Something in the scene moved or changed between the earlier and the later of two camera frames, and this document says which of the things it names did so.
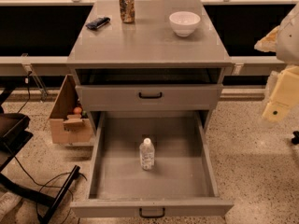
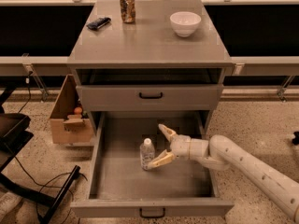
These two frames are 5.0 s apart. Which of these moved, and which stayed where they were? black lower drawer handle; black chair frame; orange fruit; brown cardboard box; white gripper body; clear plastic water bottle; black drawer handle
Moved: white gripper body
Stayed: orange fruit; clear plastic water bottle; black drawer handle; black chair frame; black lower drawer handle; brown cardboard box
